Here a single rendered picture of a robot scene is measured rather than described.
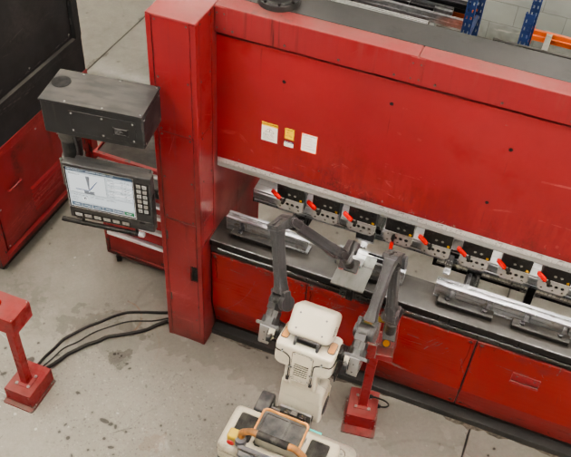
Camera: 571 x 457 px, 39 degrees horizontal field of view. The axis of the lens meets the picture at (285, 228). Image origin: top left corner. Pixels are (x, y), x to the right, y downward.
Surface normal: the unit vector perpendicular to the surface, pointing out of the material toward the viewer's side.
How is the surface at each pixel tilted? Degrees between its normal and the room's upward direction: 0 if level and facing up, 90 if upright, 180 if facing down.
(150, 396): 0
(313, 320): 48
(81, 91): 0
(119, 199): 90
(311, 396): 82
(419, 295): 0
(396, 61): 90
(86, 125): 90
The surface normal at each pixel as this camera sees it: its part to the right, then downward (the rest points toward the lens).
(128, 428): 0.05, -0.71
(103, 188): -0.22, 0.68
